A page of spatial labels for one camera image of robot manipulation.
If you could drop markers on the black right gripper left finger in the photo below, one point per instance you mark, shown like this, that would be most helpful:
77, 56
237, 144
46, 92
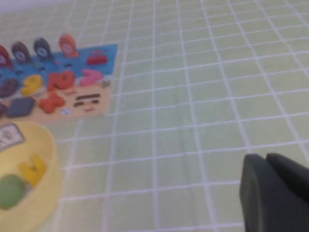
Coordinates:
260, 198

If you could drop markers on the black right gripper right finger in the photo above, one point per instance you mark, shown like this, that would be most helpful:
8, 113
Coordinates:
289, 174

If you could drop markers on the pink greater-than sign piece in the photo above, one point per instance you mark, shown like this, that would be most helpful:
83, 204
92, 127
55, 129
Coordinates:
93, 76

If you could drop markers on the red minus sign piece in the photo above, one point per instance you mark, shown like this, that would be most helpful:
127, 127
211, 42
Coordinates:
97, 60

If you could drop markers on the colourful wooden puzzle board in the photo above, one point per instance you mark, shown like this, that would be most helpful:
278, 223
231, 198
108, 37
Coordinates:
102, 52

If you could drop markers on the yellow plastic bowl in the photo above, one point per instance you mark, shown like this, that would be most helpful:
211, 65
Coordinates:
46, 183

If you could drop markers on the yellow equals sign piece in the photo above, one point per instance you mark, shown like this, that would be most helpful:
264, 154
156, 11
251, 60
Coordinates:
33, 169

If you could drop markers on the orange plus sign piece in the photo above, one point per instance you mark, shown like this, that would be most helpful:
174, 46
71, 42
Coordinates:
51, 102

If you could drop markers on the orange number ten piece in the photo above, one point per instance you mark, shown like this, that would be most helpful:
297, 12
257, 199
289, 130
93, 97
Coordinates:
61, 80

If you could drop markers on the orange fish piece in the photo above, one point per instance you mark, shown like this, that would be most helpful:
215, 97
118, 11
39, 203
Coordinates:
68, 46

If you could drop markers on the green circle piece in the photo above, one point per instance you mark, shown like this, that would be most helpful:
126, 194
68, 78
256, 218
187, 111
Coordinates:
10, 192

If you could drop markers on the yellow number nine piece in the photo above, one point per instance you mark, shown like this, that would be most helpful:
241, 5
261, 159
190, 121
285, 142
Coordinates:
32, 83

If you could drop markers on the dark blue square piece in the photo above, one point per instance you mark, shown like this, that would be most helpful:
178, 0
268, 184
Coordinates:
20, 107

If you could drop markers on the dark blue fish piece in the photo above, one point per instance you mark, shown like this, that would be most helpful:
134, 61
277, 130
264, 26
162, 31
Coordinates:
43, 49

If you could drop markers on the dark brown number eight piece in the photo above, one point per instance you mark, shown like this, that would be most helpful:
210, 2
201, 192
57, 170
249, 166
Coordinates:
9, 87

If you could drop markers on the dark brown fish piece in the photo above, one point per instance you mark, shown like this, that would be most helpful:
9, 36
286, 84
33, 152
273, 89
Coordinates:
21, 52

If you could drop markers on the red fish piece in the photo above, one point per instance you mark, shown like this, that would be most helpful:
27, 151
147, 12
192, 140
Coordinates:
4, 56

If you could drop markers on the green checked tablecloth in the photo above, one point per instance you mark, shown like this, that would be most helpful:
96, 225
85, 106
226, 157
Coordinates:
193, 96

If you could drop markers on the paper label on yellow rim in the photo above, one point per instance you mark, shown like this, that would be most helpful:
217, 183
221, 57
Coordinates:
9, 136

